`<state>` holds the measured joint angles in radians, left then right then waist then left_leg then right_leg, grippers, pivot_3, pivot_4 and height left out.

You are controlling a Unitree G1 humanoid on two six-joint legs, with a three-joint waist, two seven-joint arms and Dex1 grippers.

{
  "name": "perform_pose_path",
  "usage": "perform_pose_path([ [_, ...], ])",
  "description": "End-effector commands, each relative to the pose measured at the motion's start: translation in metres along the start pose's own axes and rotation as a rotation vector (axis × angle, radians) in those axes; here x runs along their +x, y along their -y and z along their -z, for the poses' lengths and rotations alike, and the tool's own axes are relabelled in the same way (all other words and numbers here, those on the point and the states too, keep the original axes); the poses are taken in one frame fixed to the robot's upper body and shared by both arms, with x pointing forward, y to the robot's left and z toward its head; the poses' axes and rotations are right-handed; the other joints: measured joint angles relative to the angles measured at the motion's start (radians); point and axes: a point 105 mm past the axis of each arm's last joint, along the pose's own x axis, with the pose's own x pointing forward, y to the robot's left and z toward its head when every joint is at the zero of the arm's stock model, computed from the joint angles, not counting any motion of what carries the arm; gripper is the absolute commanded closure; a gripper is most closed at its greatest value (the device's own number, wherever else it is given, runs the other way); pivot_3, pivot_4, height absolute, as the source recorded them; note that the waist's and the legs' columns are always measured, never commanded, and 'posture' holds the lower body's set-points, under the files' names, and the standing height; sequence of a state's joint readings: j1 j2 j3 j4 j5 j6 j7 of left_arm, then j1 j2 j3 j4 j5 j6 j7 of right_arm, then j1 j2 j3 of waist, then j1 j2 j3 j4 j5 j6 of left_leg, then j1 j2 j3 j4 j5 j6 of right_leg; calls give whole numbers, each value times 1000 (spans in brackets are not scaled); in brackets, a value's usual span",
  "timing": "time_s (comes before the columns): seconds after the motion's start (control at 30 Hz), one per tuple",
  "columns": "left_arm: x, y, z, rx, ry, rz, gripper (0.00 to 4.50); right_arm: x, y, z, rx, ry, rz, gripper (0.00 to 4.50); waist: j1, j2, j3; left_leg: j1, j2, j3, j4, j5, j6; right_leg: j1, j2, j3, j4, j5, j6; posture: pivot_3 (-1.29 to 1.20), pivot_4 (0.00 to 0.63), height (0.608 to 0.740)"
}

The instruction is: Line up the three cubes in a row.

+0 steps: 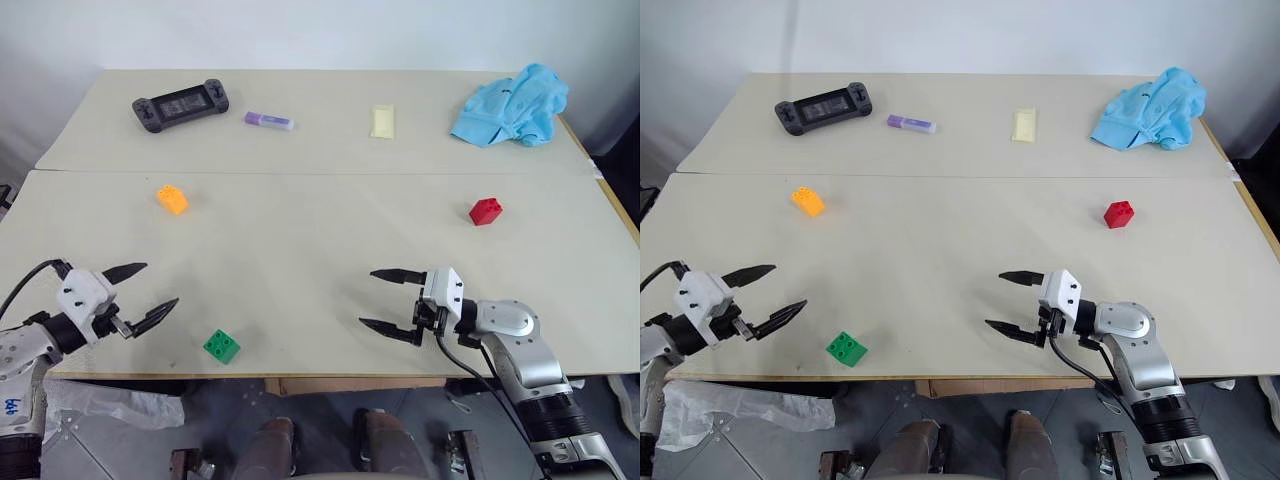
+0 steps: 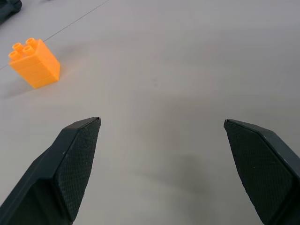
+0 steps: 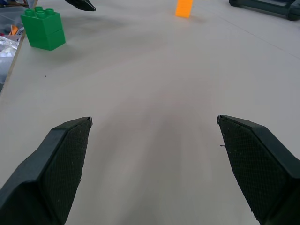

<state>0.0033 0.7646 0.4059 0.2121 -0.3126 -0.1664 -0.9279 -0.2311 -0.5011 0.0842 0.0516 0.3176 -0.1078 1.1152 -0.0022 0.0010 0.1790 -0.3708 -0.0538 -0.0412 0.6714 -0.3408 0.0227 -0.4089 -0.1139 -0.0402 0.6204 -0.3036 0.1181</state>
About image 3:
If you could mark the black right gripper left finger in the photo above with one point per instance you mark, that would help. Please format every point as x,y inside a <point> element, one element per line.
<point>49,173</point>

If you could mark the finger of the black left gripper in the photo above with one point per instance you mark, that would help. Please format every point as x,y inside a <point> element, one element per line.
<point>82,4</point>

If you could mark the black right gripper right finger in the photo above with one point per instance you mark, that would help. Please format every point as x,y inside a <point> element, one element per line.
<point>262,168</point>

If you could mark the green toy brick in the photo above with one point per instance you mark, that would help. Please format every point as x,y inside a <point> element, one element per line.
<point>44,29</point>

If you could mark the clear plastic storage box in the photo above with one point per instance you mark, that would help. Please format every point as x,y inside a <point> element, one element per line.
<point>9,21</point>

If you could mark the crumpled clear plastic bag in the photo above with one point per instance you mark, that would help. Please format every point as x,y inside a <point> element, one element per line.
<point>7,51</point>

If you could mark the orange toy brick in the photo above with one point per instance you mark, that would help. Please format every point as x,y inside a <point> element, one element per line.
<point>184,8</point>

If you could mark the dark green metal stand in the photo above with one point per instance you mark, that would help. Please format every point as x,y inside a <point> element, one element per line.
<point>269,7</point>

